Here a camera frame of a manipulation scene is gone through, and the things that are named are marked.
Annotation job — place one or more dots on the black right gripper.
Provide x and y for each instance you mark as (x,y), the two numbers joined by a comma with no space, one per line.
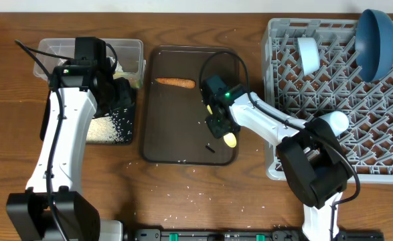
(216,130)

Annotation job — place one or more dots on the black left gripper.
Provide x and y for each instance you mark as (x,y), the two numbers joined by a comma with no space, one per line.
(128,94)

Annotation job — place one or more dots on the yellow plastic spoon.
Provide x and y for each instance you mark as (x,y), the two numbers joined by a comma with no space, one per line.
(230,140)

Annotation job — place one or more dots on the yellow green snack wrapper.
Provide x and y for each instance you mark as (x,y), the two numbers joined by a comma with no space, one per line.
(135,79)

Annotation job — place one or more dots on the white rice pile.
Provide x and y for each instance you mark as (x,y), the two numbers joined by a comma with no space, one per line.
(102,130)

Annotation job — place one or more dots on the dark brown tray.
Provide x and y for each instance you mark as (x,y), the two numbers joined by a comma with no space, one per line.
(174,128)

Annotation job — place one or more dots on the orange carrot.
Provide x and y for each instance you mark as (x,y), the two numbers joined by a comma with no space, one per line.
(180,82)

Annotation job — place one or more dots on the light blue bowl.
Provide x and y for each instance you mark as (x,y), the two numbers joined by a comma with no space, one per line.
(309,55)

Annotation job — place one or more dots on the light blue cup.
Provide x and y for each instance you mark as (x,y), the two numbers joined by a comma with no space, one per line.
(337,120)

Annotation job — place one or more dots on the dark blue plate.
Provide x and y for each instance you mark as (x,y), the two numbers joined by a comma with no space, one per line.
(374,42)

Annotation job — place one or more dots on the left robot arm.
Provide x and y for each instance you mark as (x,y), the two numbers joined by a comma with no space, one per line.
(83,88)

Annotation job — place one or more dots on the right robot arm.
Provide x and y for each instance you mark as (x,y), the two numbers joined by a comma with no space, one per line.
(315,166)

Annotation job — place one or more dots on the grey dishwasher rack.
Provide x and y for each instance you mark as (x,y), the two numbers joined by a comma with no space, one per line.
(336,85)

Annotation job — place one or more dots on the black plastic bin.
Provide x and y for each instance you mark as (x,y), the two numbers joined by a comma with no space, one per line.
(126,127)

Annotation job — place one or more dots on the small black piece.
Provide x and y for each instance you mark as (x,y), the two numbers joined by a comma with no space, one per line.
(210,149)

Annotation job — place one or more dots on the clear plastic bin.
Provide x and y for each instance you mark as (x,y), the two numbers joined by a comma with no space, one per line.
(129,52)

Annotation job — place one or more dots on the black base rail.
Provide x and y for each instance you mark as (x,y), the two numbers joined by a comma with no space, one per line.
(156,234)

